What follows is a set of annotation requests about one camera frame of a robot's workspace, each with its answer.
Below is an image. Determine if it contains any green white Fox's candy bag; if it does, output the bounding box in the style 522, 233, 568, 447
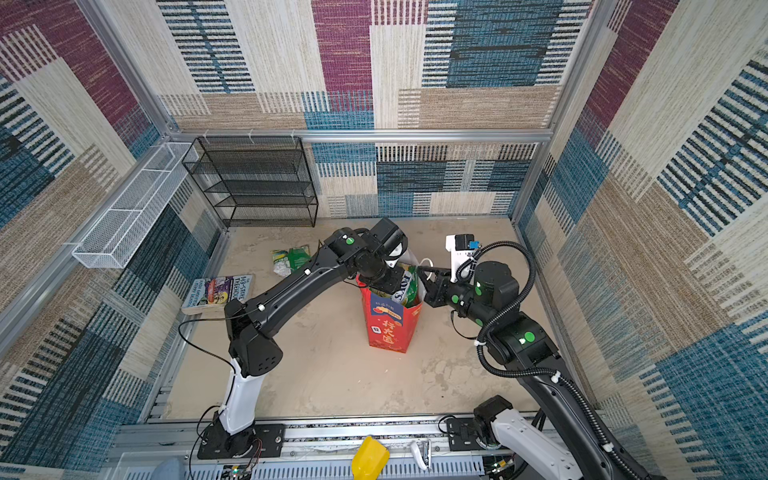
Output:
391, 264, 419, 308

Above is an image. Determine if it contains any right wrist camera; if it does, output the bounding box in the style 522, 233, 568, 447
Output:
445, 234, 481, 283

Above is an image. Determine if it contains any black wire mesh shelf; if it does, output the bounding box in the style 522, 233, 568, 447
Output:
182, 136, 319, 228

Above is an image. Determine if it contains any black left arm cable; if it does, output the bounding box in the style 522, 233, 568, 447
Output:
177, 311, 241, 457

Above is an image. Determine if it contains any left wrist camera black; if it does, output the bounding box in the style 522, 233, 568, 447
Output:
368, 218, 408, 261

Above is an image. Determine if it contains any red paper gift bag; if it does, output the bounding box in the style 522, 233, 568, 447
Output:
355, 250, 425, 353

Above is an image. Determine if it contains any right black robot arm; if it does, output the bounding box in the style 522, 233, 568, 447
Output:
418, 261, 653, 479

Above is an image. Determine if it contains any blue white snack pack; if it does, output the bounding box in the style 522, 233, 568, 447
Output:
181, 274, 254, 317

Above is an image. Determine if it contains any white wire mesh basket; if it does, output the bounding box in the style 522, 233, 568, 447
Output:
72, 142, 191, 269

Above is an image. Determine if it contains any yellow plastic object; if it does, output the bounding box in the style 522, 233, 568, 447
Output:
351, 436, 390, 480

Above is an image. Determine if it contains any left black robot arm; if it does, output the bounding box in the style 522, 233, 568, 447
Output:
214, 218, 408, 437

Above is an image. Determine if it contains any green snack bag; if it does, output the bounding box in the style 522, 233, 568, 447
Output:
271, 245, 311, 277

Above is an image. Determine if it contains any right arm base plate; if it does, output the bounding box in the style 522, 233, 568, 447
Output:
439, 415, 484, 452

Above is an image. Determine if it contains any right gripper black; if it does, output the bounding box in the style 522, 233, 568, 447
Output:
415, 266, 495, 329

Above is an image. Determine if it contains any silver metal clip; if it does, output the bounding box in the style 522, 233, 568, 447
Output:
409, 439, 432, 471

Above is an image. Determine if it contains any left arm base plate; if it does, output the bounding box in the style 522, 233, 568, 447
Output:
196, 421, 286, 460

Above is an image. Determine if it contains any black corrugated right cable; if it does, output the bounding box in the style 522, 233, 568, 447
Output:
455, 241, 643, 480

